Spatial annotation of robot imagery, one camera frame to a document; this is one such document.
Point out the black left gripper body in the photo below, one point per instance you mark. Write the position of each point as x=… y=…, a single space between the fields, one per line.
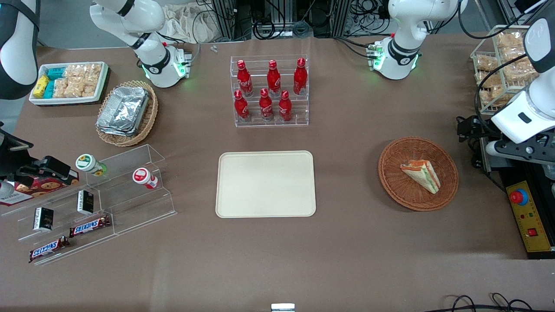
x=480 y=131

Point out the triangular sandwich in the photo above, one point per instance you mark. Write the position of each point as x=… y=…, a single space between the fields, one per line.
x=421 y=174

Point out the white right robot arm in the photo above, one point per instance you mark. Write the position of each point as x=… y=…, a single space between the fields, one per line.
x=149 y=56

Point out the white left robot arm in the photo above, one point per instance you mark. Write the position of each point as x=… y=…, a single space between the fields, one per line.
x=403 y=26

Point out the white rectangular snack tray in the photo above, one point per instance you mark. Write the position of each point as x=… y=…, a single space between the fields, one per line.
x=69 y=101

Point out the round brown wicker basket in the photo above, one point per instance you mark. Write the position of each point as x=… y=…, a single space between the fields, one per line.
x=399 y=186

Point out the aluminium foil tray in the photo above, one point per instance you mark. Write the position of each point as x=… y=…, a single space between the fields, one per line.
x=123 y=109

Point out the oval wicker basket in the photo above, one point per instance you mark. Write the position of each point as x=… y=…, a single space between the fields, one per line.
x=149 y=115

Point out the beige plastic tray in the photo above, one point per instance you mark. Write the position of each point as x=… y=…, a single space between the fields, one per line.
x=264 y=184

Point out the red cookie box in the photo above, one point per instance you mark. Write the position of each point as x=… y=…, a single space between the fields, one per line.
x=41 y=186

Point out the green lid yogurt bottle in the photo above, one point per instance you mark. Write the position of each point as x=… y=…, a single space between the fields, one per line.
x=88 y=164

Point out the fried snack bag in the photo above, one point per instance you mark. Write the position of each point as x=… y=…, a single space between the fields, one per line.
x=486 y=63
x=509 y=40
x=514 y=54
x=489 y=79
x=516 y=71
x=492 y=97

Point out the small black box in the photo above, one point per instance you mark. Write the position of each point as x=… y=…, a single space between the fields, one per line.
x=85 y=202
x=43 y=219

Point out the black appliance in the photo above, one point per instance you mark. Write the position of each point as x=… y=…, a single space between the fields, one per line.
x=516 y=175

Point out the snickers chocolate bar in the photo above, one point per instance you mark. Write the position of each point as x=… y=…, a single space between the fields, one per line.
x=89 y=226
x=47 y=249

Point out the red emergency stop button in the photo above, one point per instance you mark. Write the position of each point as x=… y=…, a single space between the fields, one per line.
x=518 y=197

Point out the teal snack pack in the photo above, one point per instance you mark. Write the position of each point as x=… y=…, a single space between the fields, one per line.
x=49 y=89
x=55 y=73

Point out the clear rice cracker bag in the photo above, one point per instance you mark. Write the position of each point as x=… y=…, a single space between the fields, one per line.
x=77 y=89
x=93 y=73
x=75 y=72
x=61 y=88

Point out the yellow snack pack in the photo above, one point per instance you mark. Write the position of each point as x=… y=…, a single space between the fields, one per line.
x=41 y=86

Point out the red lid yogurt bottle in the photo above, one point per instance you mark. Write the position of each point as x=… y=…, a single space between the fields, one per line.
x=143 y=177

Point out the clear acrylic stepped display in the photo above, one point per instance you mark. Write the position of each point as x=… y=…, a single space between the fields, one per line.
x=138 y=203

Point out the yellow control panel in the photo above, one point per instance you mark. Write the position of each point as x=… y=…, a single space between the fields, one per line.
x=533 y=225

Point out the red cola bottle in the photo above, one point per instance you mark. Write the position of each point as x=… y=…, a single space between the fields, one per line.
x=300 y=80
x=273 y=80
x=266 y=108
x=285 y=108
x=244 y=80
x=241 y=108

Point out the clear acrylic bottle rack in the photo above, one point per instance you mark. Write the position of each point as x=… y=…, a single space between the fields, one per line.
x=271 y=123

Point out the crumpled white cloth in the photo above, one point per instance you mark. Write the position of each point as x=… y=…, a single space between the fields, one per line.
x=186 y=24

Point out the aluminium frame rack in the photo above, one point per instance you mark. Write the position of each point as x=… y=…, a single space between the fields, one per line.
x=243 y=17

